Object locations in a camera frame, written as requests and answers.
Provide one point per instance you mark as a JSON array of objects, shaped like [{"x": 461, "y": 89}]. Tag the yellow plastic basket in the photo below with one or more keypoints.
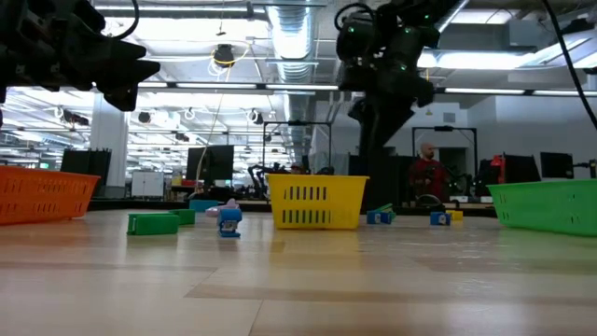
[{"x": 317, "y": 186}]

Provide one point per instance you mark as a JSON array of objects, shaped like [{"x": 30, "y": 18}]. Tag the green mini stapler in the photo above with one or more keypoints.
[
  {"x": 386, "y": 207},
  {"x": 186, "y": 217},
  {"x": 153, "y": 224}
]

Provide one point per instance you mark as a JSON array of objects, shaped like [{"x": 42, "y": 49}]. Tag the yellow mini stapler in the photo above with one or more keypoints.
[{"x": 458, "y": 215}]

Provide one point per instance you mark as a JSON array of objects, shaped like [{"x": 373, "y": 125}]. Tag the person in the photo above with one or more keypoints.
[
  {"x": 296, "y": 168},
  {"x": 426, "y": 175}
]

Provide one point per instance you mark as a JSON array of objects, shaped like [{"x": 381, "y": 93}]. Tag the black gantry frame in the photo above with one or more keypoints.
[
  {"x": 443, "y": 128},
  {"x": 297, "y": 123}
]

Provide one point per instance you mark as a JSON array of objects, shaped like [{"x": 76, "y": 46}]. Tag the black aluminium table frame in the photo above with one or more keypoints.
[{"x": 140, "y": 204}]

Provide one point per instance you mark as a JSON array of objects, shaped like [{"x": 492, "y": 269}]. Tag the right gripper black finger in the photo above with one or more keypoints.
[
  {"x": 396, "y": 116},
  {"x": 377, "y": 123}
]

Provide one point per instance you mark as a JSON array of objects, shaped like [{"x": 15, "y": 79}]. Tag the blue tape roll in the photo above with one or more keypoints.
[{"x": 203, "y": 205}]

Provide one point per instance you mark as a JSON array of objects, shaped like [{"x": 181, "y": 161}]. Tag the orange plastic basket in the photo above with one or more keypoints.
[{"x": 42, "y": 196}]

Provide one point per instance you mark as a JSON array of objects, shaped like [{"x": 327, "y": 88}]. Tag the pink staple remover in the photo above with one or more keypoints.
[{"x": 212, "y": 211}]

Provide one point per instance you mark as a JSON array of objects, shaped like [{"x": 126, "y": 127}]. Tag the black monitor pair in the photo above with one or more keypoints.
[{"x": 86, "y": 165}]

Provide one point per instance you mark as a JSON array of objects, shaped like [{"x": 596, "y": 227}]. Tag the green plastic basket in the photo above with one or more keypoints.
[{"x": 545, "y": 205}]

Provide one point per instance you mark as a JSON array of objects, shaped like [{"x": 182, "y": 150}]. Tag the white cabinet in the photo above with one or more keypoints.
[{"x": 147, "y": 184}]

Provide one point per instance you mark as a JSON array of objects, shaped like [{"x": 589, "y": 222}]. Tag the white pillar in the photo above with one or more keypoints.
[{"x": 109, "y": 140}]

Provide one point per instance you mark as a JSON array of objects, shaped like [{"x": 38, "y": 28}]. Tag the blue mini stapler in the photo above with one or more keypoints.
[
  {"x": 373, "y": 218},
  {"x": 436, "y": 219},
  {"x": 229, "y": 217}
]

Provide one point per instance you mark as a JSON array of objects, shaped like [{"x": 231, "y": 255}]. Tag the black partition panel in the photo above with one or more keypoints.
[{"x": 396, "y": 182}]

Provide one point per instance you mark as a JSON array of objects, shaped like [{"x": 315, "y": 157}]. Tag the silver ventilation duct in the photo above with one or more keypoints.
[{"x": 291, "y": 42}]

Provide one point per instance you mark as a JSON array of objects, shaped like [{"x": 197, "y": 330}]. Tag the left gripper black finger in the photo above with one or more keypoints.
[
  {"x": 126, "y": 49},
  {"x": 126, "y": 79}
]

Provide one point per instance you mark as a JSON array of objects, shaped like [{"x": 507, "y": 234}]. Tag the long ceiling light strip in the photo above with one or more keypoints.
[{"x": 214, "y": 85}]

